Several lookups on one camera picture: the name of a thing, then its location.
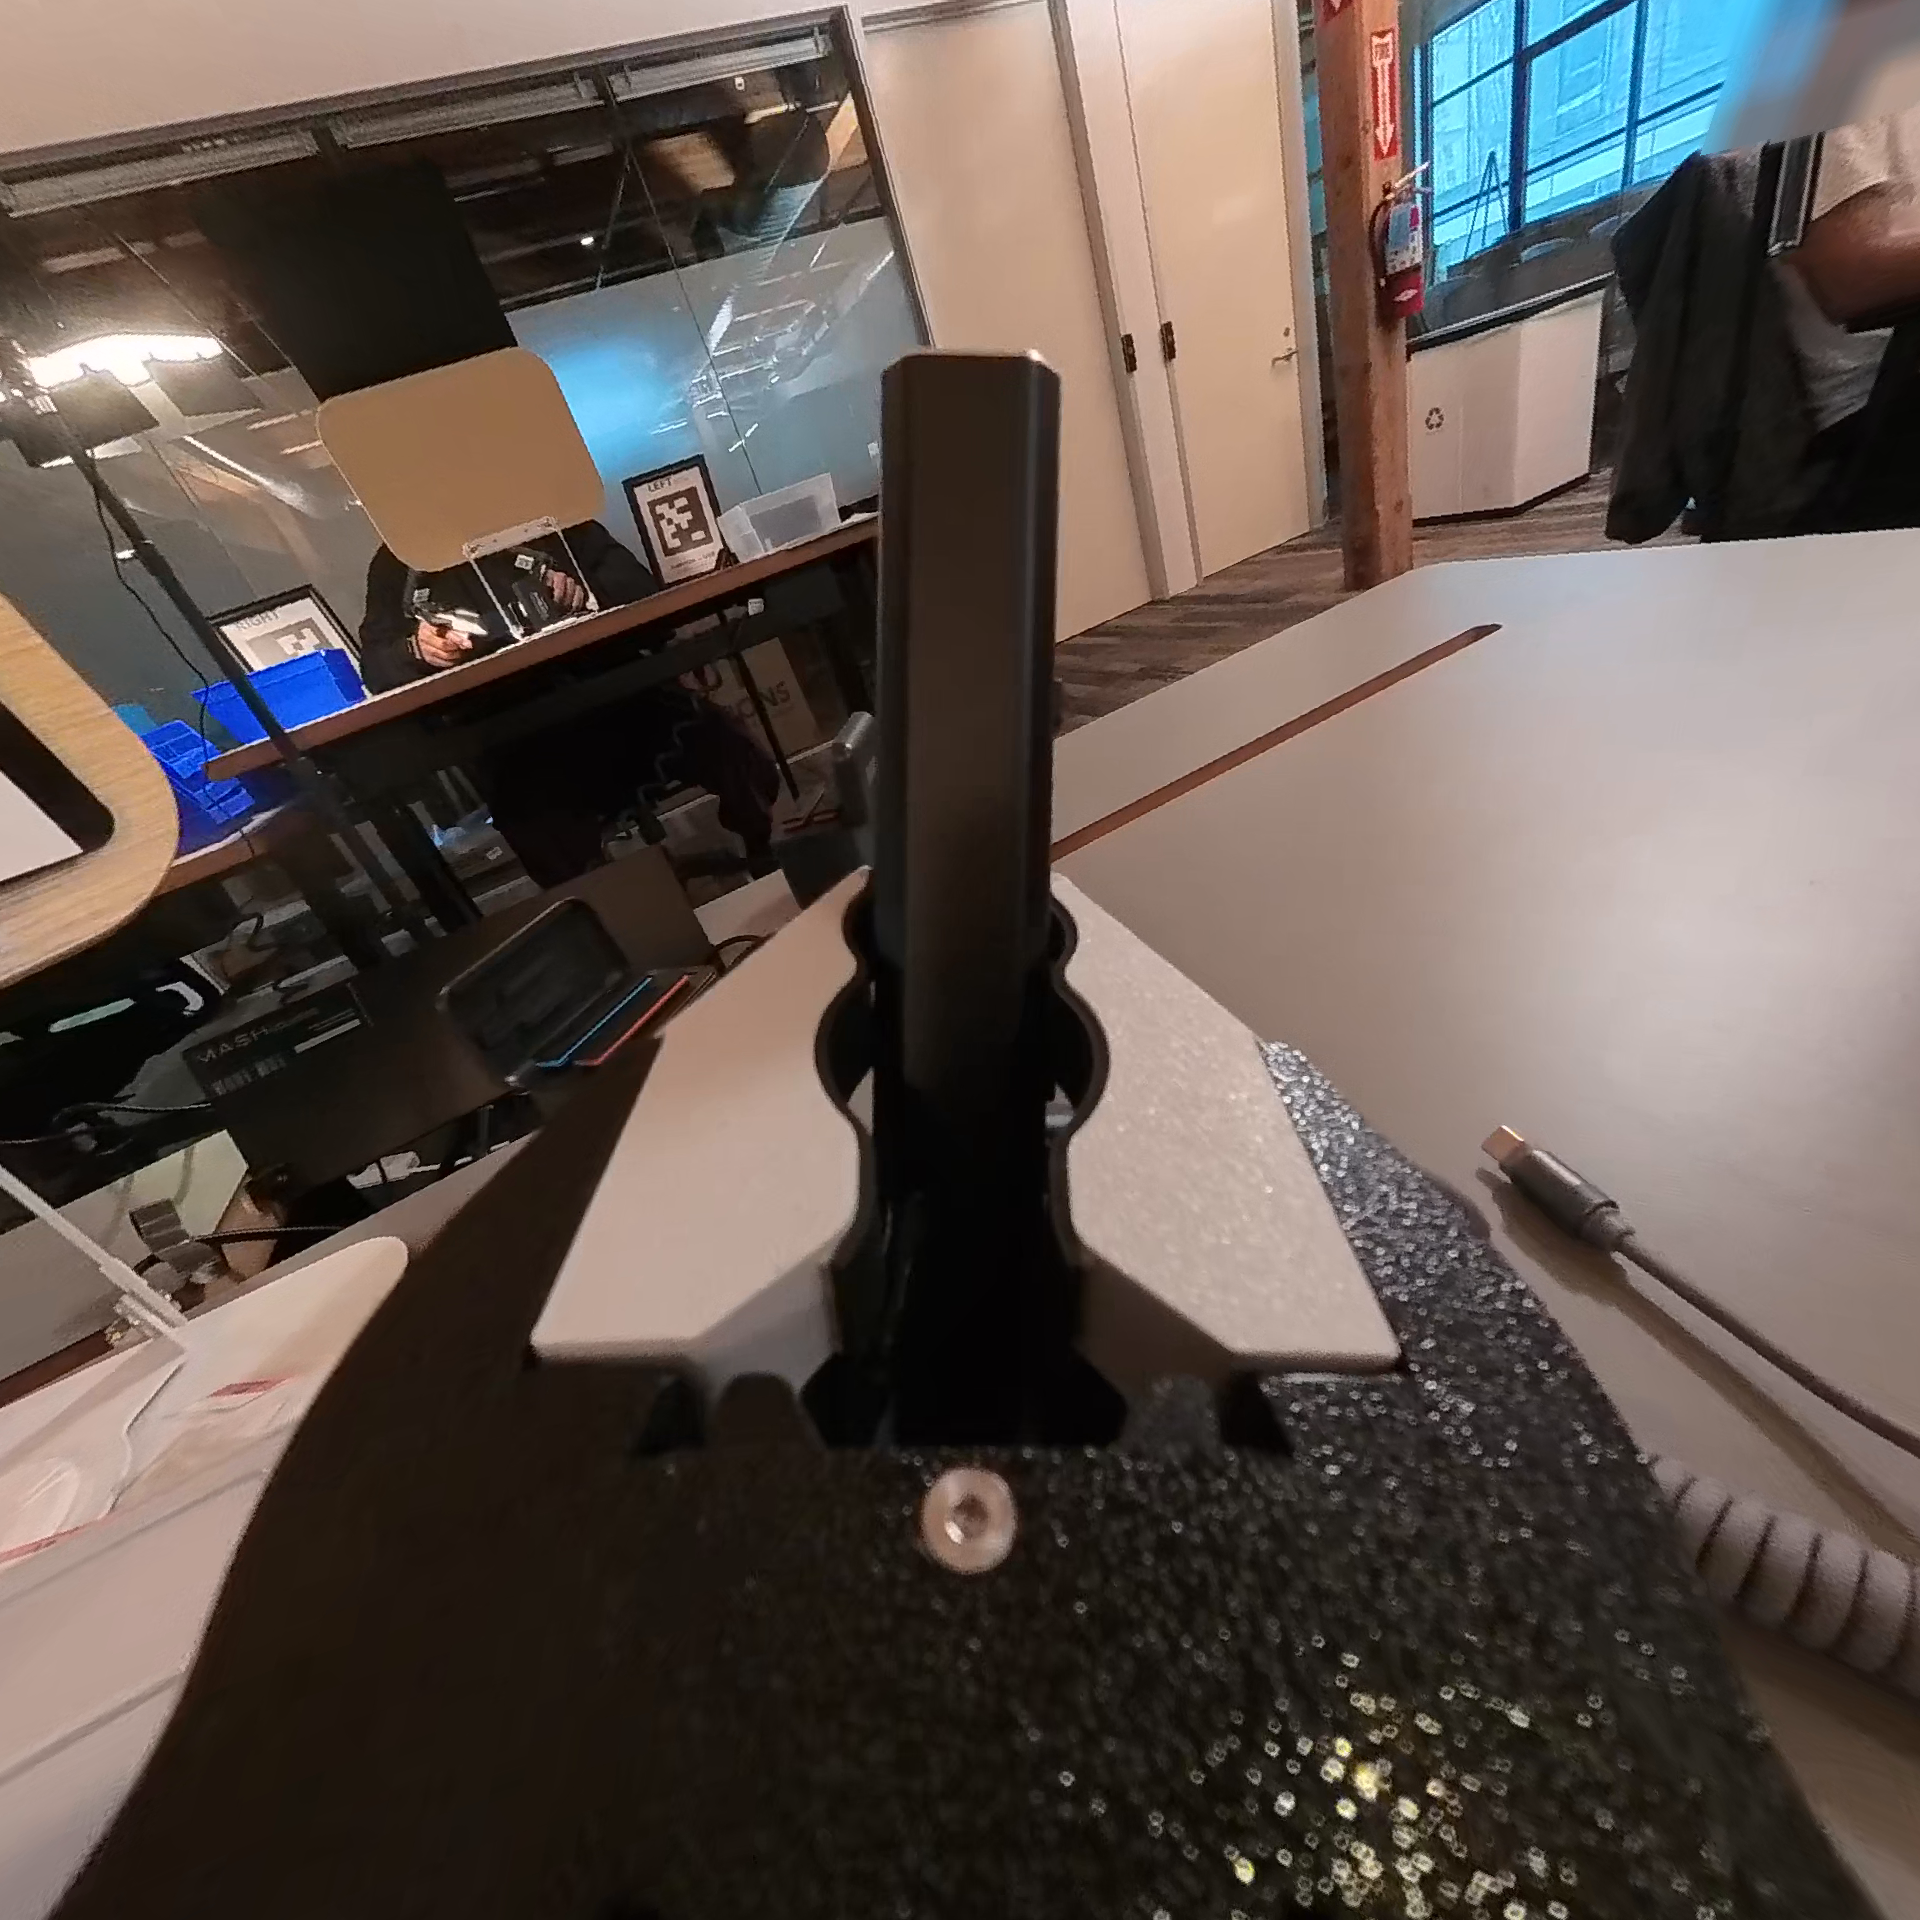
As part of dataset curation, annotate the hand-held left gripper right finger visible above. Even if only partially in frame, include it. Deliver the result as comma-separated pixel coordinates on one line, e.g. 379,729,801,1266
1046,873,1406,1395

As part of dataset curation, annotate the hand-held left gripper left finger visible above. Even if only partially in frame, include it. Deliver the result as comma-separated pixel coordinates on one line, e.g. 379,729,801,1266
529,867,886,1405

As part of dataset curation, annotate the large black usb hub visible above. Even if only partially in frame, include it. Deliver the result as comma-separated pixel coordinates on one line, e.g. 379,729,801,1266
867,351,1130,1450

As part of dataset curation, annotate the black device with display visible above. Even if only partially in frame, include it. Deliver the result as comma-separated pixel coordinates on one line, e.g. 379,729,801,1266
435,896,723,1094

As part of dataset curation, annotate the black printed carton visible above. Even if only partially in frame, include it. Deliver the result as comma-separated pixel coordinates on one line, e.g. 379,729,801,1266
181,984,378,1113

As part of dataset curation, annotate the cardboard box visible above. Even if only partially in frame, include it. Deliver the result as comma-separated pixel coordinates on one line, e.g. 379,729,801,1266
682,639,842,752

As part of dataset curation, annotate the small blue bin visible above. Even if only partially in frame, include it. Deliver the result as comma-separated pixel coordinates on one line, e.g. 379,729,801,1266
192,661,369,737

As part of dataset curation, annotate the small clear acrylic stand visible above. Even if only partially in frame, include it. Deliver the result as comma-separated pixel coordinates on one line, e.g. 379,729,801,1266
461,517,600,648

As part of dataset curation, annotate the blue plastic basket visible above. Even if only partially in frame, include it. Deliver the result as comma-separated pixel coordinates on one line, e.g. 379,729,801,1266
112,705,296,834

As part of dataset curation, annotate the fiducial marker sign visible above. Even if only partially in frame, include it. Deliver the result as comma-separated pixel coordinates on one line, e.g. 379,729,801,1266
621,458,723,586
211,587,365,677

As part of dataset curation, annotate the wooden framed sign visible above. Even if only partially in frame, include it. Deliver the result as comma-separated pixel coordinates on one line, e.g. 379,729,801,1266
0,593,182,986

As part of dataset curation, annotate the clear plastic container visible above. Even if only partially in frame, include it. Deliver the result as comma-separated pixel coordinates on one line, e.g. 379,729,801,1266
718,471,842,561

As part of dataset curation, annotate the beige door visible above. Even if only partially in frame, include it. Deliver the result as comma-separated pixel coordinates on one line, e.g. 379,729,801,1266
861,0,1203,633
1113,0,1336,579

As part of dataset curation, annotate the fire extinguisher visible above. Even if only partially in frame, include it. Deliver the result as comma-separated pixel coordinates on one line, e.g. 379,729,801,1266
1366,173,1430,320

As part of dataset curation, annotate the dark hanging jacket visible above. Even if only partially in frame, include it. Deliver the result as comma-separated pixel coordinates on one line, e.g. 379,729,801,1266
1604,143,1920,545

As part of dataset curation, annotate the paned window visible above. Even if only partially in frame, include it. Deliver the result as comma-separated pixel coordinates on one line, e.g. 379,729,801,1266
1417,0,1728,289

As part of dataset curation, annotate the black coiled cable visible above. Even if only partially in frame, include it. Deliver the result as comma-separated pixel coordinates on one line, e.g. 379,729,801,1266
1477,1122,1920,1689

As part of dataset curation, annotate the wooden post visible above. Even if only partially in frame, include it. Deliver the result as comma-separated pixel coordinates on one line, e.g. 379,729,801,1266
1312,0,1416,590

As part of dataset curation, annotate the black wall monitor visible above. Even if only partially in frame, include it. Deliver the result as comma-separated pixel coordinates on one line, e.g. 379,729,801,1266
187,159,518,405

